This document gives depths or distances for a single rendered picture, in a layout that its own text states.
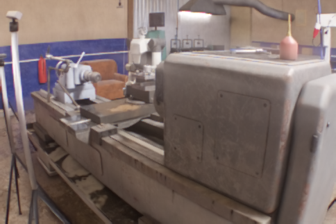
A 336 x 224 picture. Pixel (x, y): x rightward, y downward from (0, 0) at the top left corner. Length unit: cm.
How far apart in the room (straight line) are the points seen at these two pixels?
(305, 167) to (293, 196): 12
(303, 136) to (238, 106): 23
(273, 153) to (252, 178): 13
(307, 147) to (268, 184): 18
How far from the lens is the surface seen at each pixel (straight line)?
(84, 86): 251
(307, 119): 83
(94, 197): 184
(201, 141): 102
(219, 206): 103
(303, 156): 87
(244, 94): 87
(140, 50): 277
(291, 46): 97
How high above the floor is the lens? 141
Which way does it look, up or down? 13 degrees down
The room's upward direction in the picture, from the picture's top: straight up
